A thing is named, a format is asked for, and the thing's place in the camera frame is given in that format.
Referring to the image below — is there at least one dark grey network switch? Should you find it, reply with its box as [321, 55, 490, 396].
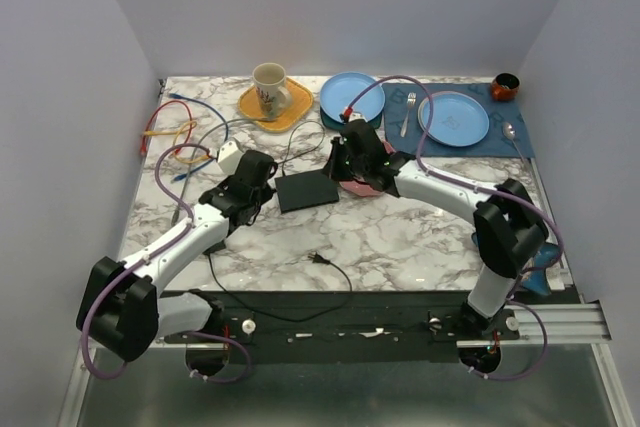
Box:
[275, 170, 339, 213]

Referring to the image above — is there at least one grey ethernet cable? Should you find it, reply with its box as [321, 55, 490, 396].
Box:
[170, 116, 276, 226]

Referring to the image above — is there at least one yellow ethernet cable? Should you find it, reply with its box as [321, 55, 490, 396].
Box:
[141, 119, 213, 165]

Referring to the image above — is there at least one black power cord with plug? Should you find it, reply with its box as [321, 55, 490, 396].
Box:
[206, 119, 354, 323]

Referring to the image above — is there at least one red ethernet cable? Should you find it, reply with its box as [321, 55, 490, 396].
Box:
[137, 99, 194, 155]

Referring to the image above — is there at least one blue ethernet cable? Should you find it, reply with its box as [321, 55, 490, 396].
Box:
[166, 90, 230, 184]

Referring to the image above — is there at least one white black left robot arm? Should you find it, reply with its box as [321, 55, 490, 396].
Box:
[76, 150, 277, 362]

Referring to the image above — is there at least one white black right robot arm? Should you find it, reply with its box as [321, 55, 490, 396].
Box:
[323, 120, 549, 339]

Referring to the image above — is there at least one pink dotted plate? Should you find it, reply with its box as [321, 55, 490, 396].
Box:
[337, 140, 396, 198]

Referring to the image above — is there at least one dark teal coaster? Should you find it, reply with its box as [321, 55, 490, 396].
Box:
[320, 109, 383, 132]

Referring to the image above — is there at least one black power adapter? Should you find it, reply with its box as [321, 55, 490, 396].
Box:
[203, 241, 226, 256]

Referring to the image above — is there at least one light blue plate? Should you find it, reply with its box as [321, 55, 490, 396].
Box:
[319, 72, 386, 123]

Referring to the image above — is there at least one silver fork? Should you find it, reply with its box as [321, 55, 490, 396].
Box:
[400, 92, 417, 138]

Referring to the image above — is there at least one yellow woven coaster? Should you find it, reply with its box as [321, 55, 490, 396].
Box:
[237, 77, 314, 134]

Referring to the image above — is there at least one beige floral mug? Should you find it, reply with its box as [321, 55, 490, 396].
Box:
[252, 63, 293, 119]

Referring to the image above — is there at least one blue plate on placemat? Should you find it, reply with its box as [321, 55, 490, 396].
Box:
[417, 91, 490, 147]

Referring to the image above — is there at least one blue cloth placemat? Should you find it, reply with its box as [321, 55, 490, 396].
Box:
[383, 82, 535, 158]

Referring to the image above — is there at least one silver spoon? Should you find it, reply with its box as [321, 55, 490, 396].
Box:
[502, 122, 529, 164]

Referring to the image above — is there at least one small red-brown bowl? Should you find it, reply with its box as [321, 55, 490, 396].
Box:
[490, 73, 520, 102]

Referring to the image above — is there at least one blue star-shaped dish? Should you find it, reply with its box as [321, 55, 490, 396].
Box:
[520, 242, 560, 297]

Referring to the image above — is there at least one aluminium rail frame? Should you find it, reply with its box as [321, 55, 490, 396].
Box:
[154, 290, 610, 348]

